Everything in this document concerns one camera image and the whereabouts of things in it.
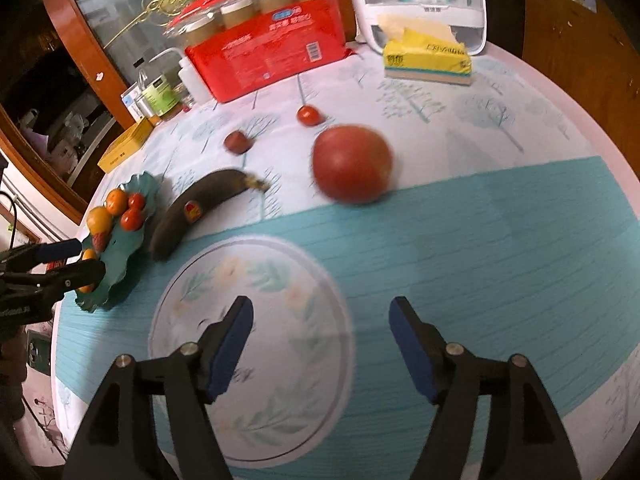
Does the red apple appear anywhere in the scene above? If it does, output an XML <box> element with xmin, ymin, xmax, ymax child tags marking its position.
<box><xmin>312</xmin><ymin>125</ymin><xmax>395</xmax><ymax>206</ymax></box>

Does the green label glass bottle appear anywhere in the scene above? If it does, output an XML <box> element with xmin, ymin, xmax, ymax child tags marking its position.
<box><xmin>137</xmin><ymin>62</ymin><xmax>182</xmax><ymax>120</ymax></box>

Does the white blue carton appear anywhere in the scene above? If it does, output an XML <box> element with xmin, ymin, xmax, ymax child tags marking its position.
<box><xmin>121</xmin><ymin>85</ymin><xmax>146</xmax><ymax>122</ymax></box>

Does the white clear storage box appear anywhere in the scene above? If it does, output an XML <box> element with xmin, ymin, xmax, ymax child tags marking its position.
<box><xmin>341</xmin><ymin>0</ymin><xmax>488</xmax><ymax>56</ymax></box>

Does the wooden cabinet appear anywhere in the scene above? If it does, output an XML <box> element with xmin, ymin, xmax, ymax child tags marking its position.
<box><xmin>522</xmin><ymin>0</ymin><xmax>640</xmax><ymax>181</ymax></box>

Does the red disposable cup package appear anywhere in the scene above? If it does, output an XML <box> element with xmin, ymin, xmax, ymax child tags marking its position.
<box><xmin>167</xmin><ymin>0</ymin><xmax>351</xmax><ymax>104</ymax></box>

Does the large yellow orange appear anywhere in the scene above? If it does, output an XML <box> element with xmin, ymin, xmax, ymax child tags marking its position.
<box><xmin>87</xmin><ymin>207</ymin><xmax>113</xmax><ymax>235</ymax></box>

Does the wooden glass door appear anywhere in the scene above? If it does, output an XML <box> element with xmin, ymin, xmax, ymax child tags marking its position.
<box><xmin>42</xmin><ymin>0</ymin><xmax>361</xmax><ymax>131</ymax></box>

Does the yellow cardboard box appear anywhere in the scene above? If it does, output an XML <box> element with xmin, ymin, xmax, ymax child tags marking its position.
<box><xmin>97</xmin><ymin>117</ymin><xmax>155</xmax><ymax>173</ymax></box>

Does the yellow tissue box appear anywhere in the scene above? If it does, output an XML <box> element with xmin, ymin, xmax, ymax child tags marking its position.
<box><xmin>377</xmin><ymin>14</ymin><xmax>473</xmax><ymax>86</ymax></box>

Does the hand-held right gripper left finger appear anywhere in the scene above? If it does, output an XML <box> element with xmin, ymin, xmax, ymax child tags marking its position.
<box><xmin>62</xmin><ymin>296</ymin><xmax>255</xmax><ymax>480</ymax></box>

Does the dark overripe banana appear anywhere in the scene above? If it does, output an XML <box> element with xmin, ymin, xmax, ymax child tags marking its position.
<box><xmin>149</xmin><ymin>169</ymin><xmax>271</xmax><ymax>262</ymax></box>

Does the tree print tablecloth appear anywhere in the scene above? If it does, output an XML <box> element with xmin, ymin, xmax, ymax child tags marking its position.
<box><xmin>52</xmin><ymin>42</ymin><xmax>640</xmax><ymax>480</ymax></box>

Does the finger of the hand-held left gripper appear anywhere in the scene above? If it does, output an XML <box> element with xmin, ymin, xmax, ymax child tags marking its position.
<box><xmin>27</xmin><ymin>259</ymin><xmax>107</xmax><ymax>297</ymax></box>
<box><xmin>0</xmin><ymin>239</ymin><xmax>84</xmax><ymax>275</ymax></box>

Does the green scalloped plate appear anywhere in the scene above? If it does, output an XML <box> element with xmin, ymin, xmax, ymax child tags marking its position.
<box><xmin>75</xmin><ymin>171</ymin><xmax>163</xmax><ymax>313</ymax></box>

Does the black cable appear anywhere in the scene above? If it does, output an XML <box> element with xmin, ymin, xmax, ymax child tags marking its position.
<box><xmin>0</xmin><ymin>192</ymin><xmax>18</xmax><ymax>251</ymax></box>

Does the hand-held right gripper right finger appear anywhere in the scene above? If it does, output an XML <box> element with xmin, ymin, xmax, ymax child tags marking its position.
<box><xmin>389</xmin><ymin>296</ymin><xmax>583</xmax><ymax>480</ymax></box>

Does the white squeeze bottle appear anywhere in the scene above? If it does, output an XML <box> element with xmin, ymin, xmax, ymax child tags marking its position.
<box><xmin>134</xmin><ymin>47</ymin><xmax>213</xmax><ymax>106</ymax></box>

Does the small glass jar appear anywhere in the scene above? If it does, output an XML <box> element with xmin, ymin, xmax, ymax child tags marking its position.
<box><xmin>172</xmin><ymin>84</ymin><xmax>196</xmax><ymax>111</ymax></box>

